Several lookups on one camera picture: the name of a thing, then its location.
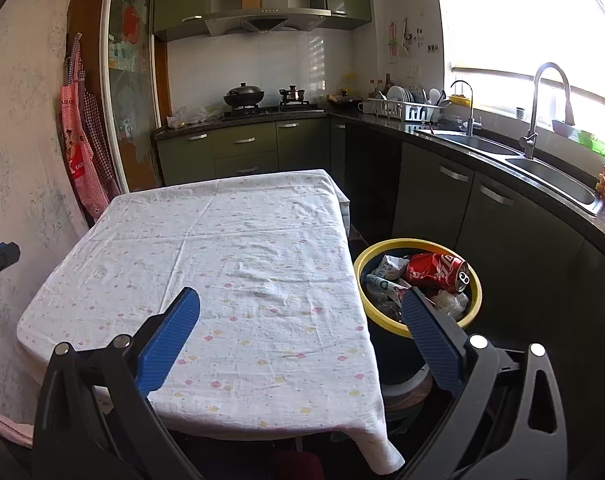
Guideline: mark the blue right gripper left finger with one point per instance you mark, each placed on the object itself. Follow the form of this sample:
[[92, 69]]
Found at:
[[166, 342]]

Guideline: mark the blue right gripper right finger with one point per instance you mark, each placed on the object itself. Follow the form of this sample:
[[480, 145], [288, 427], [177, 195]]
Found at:
[[430, 331]]

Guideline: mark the red cola can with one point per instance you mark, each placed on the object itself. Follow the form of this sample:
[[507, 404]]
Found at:
[[447, 272]]

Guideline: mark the white tissue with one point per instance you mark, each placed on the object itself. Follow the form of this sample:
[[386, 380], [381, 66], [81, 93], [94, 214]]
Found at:
[[454, 305]]

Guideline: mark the yellow rimmed trash bin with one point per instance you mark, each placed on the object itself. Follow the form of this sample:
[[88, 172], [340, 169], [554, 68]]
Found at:
[[375, 253]]

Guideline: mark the steel kitchen sink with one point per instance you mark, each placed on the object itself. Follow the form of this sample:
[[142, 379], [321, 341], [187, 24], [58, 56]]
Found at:
[[556, 180]]

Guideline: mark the white barcode wrapper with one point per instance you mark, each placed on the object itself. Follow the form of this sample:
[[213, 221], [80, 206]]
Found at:
[[387, 282]]

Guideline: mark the white patterned tablecloth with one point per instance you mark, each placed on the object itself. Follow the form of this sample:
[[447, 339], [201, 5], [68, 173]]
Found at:
[[281, 347]]

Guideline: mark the green lower cabinets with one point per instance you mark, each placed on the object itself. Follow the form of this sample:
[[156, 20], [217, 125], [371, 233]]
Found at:
[[540, 258]]

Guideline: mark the red patterned apron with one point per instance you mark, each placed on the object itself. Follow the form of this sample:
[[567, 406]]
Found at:
[[87, 154]]

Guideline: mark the small chrome faucet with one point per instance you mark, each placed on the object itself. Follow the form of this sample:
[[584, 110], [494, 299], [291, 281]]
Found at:
[[462, 94]]

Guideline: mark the plastic bag on counter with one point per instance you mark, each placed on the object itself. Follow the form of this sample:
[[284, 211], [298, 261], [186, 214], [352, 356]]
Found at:
[[190, 116]]

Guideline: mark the white dish rack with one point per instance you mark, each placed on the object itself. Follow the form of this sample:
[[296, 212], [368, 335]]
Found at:
[[398, 103]]

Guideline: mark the glass sliding door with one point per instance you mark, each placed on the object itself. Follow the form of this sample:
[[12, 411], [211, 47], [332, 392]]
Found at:
[[129, 91]]

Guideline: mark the black wok with lid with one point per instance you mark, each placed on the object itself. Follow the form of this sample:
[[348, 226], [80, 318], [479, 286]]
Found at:
[[245, 95]]

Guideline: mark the small metal pot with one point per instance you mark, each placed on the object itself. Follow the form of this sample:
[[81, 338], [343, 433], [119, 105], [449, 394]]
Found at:
[[292, 95]]

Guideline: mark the steel range hood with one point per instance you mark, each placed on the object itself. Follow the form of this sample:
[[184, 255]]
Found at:
[[228, 16]]

